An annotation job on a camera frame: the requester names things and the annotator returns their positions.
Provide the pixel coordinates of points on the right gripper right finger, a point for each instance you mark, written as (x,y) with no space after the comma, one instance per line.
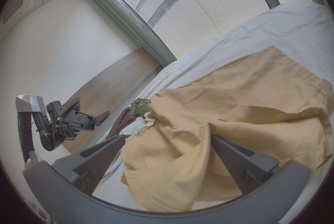
(248,168)

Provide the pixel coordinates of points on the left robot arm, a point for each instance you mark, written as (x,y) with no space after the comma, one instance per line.
(43,125)

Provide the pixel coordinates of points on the brown garment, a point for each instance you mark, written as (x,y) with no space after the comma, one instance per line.
(121,123)

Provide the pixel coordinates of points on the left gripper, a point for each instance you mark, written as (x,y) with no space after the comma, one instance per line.
(79,122)

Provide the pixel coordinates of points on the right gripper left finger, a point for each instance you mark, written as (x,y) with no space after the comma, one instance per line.
(86,165)

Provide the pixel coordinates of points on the bed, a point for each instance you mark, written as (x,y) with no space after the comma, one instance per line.
(261,32)

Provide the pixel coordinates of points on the green garment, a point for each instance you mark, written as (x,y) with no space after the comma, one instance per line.
(139,107)

